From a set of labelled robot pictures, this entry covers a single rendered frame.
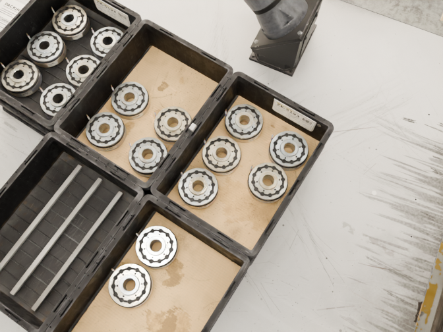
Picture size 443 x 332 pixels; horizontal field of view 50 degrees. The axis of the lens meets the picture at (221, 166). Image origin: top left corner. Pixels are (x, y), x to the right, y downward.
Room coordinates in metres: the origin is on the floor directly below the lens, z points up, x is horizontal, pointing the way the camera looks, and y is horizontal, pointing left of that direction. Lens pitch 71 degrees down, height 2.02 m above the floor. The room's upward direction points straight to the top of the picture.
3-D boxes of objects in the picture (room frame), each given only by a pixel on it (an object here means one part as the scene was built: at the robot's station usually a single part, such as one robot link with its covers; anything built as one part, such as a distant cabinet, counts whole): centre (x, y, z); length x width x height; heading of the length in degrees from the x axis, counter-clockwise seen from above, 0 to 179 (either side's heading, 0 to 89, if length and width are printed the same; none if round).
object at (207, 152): (0.44, 0.00, 0.86); 0.10 x 0.10 x 0.01
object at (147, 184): (0.56, 0.19, 0.92); 0.40 x 0.30 x 0.02; 147
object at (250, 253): (0.40, -0.06, 0.92); 0.40 x 0.30 x 0.02; 147
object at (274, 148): (0.45, -0.18, 0.86); 0.10 x 0.10 x 0.01
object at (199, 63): (0.56, 0.19, 0.87); 0.40 x 0.30 x 0.11; 147
